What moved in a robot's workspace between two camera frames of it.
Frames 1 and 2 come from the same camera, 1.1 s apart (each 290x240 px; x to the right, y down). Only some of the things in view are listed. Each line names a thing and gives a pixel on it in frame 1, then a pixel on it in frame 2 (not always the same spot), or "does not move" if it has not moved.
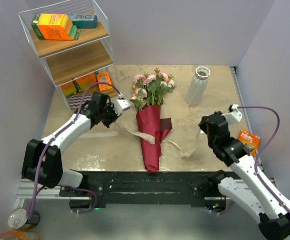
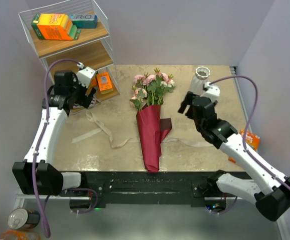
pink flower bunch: [149, 89] does not move
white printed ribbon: [190, 154] -> [107, 131]
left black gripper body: [109, 114] -> [79, 92]
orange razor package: [250, 141] does not move
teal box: [84, 21] does not move
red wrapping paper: [149, 119] does not move
